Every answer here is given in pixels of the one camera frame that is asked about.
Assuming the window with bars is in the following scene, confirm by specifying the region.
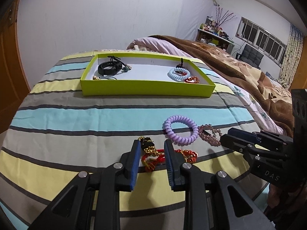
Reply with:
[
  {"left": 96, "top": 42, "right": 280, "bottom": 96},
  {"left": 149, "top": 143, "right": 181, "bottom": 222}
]
[{"left": 236, "top": 17, "right": 286, "bottom": 67}]

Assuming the patterned curtain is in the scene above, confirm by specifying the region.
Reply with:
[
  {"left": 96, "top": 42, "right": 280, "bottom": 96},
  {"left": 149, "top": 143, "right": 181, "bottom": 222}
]
[{"left": 278, "top": 24, "right": 304, "bottom": 89}]

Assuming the grey hair tie with flower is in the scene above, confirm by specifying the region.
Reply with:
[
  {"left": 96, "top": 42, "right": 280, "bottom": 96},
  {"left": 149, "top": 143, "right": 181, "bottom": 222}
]
[{"left": 92, "top": 75, "right": 118, "bottom": 81}]

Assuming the person right hand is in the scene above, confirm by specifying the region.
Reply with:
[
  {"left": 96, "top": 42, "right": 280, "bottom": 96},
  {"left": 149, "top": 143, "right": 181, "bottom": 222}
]
[{"left": 267, "top": 184, "right": 288, "bottom": 208}]

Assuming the striped blanket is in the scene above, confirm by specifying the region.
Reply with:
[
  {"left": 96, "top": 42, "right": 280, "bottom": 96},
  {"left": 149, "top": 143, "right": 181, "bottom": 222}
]
[{"left": 1, "top": 52, "right": 267, "bottom": 229}]

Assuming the brown floral fleece blanket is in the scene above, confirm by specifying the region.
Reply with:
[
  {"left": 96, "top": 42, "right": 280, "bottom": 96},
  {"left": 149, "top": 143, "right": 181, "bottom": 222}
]
[{"left": 153, "top": 35, "right": 295, "bottom": 137}]

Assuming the dark beaded bracelet black loop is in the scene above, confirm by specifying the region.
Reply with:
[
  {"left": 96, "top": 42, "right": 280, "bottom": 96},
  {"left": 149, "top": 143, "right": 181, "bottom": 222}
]
[{"left": 176, "top": 58, "right": 185, "bottom": 69}]

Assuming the blue spiral hair tie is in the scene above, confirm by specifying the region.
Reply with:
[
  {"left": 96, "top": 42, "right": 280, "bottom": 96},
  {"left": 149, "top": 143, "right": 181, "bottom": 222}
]
[{"left": 167, "top": 66, "right": 190, "bottom": 83}]

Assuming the red rope bracelet gold charm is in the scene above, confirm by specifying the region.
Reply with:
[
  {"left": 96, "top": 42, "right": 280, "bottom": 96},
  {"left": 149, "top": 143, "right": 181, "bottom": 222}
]
[{"left": 137, "top": 136, "right": 198, "bottom": 173}]

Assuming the green shallow cardboard box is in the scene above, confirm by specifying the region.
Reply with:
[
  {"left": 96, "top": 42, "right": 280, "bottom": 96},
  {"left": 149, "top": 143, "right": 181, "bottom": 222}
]
[{"left": 80, "top": 51, "right": 215, "bottom": 98}]

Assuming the black hair tie with charms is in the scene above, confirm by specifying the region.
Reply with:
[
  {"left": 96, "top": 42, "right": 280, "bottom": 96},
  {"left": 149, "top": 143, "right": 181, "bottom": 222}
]
[{"left": 106, "top": 55, "right": 132, "bottom": 73}]

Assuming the pink beaded bracelet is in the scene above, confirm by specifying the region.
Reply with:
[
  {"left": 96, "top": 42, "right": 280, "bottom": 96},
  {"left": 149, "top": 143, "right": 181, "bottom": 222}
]
[{"left": 198, "top": 123, "right": 222, "bottom": 147}]

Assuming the orange wooden door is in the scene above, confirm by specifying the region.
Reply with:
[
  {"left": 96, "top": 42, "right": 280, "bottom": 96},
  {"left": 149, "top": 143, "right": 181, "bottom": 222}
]
[{"left": 0, "top": 0, "right": 30, "bottom": 133}]

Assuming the black smart wristband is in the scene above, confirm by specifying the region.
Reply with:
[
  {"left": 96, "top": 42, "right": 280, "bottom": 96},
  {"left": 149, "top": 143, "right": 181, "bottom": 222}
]
[{"left": 97, "top": 61, "right": 122, "bottom": 76}]

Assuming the purple branch decoration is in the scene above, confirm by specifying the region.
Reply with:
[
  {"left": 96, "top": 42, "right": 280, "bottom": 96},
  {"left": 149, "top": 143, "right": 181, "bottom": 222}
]
[{"left": 215, "top": 6, "right": 237, "bottom": 29}]

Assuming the black chair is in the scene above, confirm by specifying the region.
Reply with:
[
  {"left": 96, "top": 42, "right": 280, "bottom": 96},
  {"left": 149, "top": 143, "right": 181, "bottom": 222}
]
[{"left": 236, "top": 44, "right": 264, "bottom": 69}]

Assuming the purple spiral hair tie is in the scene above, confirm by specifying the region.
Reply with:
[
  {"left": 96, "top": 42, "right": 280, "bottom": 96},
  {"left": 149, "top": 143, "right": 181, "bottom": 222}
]
[{"left": 163, "top": 114, "right": 200, "bottom": 145}]

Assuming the cluttered desk shelf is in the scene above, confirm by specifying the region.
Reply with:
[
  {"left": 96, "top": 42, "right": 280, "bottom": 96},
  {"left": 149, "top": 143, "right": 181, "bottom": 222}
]
[{"left": 196, "top": 16, "right": 234, "bottom": 54}]

